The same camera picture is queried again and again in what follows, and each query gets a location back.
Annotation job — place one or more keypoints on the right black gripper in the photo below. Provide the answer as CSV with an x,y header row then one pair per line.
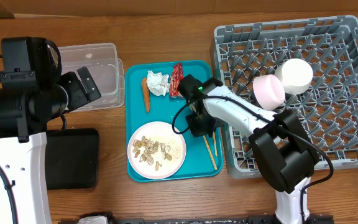
x,y
196,130

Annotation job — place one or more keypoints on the peanut shell scraps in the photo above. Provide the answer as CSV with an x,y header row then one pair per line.
x,y
151,152

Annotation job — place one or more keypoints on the orange carrot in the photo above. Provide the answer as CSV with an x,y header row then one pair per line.
x,y
146,95

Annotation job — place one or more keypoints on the grey dishwasher rack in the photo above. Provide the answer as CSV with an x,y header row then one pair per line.
x,y
328,110

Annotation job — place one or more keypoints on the small pink plate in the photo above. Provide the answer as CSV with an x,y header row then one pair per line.
x,y
268,92

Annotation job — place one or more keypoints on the wooden chopstick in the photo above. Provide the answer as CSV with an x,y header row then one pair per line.
x,y
215,145
210,152

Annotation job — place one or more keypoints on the clear plastic bin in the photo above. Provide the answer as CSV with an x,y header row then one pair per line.
x,y
105,68

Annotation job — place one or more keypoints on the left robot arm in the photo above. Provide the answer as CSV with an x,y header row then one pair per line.
x,y
33,91

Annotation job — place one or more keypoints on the white cup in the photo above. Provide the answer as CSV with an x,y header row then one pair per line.
x,y
277,140

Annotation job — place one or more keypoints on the black plastic tray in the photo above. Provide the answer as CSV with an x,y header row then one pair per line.
x,y
72,159

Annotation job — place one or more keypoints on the teal plastic serving tray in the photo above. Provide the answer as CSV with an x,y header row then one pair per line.
x,y
163,108

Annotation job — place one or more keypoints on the red snack wrapper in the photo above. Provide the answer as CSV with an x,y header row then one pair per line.
x,y
175,78

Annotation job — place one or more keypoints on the crumpled white tissue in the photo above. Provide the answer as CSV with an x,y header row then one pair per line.
x,y
157,83

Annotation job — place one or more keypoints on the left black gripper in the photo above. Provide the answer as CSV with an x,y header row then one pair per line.
x,y
80,97

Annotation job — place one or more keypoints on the large white plate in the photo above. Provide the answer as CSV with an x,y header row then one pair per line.
x,y
161,132

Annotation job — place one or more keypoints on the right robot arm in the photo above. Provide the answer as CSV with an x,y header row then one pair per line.
x,y
283,151

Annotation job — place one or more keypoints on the white bowl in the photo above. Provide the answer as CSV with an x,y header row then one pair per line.
x,y
295,75

